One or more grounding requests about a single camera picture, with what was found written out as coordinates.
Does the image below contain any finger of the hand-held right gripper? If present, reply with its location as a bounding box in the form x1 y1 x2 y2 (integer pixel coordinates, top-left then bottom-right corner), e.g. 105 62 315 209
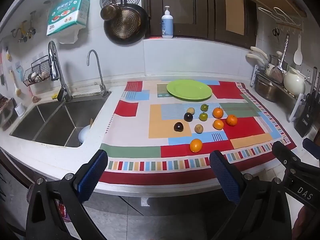
302 137 320 161
272 141 303 178

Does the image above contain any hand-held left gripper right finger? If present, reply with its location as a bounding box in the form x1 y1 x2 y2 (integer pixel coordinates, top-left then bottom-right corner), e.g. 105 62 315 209
209 150 293 240

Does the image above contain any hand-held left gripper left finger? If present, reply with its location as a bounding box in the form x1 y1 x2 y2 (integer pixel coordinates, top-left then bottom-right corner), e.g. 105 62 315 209
26 149 108 240

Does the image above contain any green plate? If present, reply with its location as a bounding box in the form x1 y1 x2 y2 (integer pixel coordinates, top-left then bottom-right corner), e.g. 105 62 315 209
166 79 213 101

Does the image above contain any black knife block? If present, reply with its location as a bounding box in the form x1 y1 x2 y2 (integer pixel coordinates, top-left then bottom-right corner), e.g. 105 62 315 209
294 71 320 138

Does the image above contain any colourful printed cloth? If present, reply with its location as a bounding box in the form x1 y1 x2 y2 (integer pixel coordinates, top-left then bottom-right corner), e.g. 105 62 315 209
99 80 297 186

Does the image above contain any white bowl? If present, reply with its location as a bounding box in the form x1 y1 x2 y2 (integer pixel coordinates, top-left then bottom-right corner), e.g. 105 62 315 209
78 125 91 145

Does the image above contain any steel sink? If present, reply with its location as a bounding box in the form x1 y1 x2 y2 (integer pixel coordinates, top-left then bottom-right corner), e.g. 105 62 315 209
10 96 110 148

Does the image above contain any steel pot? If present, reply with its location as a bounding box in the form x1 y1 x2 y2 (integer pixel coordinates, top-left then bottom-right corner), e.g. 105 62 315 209
254 75 282 103

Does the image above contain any white ceramic jug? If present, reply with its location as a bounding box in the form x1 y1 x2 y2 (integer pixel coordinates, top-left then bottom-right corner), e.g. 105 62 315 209
283 66 309 97

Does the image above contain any steel skimmer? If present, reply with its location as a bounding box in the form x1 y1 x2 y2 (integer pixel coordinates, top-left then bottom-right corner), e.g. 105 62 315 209
269 34 290 83

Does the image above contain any dish rack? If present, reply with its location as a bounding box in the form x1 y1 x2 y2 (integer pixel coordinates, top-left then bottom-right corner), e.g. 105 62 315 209
251 64 304 110

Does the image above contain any white rice paddle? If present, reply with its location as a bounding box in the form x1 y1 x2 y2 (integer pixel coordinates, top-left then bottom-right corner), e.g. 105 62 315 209
293 34 303 65

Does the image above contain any white cup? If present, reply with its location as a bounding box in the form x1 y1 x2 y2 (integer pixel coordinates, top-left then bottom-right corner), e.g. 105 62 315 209
14 104 27 117

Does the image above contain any steel gooseneck faucet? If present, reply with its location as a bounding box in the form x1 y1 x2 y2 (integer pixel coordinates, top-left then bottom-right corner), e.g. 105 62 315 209
87 50 110 97

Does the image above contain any dish brush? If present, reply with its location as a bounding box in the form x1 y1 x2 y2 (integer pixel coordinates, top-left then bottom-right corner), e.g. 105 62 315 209
9 70 22 97

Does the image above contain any chrome pull-out faucet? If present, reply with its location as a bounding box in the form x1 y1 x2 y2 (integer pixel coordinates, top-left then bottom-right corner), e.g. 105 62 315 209
48 41 73 102

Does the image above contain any white plastic bag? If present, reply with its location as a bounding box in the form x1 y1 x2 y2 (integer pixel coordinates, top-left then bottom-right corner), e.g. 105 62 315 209
58 27 82 45

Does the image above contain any wooden cutting board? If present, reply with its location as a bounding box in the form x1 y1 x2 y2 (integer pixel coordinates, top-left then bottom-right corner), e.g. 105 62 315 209
247 0 308 18

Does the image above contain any cardboard sheet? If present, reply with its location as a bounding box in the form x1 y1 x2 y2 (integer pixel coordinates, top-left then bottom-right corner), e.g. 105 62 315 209
222 0 245 35

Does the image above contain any gold perforated strainer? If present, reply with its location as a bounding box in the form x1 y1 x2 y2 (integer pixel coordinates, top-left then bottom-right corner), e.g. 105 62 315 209
111 7 141 40

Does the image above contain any blue pump soap bottle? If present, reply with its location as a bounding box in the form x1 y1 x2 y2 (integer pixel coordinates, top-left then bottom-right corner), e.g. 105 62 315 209
161 5 174 39

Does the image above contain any black frying pan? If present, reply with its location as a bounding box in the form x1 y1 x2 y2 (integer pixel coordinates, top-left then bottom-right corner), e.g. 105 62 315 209
104 0 148 45

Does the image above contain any teal box of bags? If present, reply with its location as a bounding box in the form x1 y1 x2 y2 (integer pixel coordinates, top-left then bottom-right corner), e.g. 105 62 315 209
46 0 90 36

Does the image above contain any small copper saucepan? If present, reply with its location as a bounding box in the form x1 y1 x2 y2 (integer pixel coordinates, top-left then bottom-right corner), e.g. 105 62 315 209
100 0 122 21

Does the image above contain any white pan handle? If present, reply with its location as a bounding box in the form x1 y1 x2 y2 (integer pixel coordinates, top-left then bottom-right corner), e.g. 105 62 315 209
246 53 265 65
251 46 269 60

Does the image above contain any black wire basket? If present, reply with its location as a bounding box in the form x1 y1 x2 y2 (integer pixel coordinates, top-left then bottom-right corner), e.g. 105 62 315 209
23 55 53 87

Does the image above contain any wall hook rack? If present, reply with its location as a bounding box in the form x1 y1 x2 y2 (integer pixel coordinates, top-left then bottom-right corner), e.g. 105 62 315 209
257 6 303 34

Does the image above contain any yellow bicycle wall hook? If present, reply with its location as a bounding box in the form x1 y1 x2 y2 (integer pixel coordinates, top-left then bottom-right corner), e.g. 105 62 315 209
10 10 37 43

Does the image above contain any dark wooden window frame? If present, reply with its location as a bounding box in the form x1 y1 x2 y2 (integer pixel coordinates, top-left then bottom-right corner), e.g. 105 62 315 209
141 0 258 49

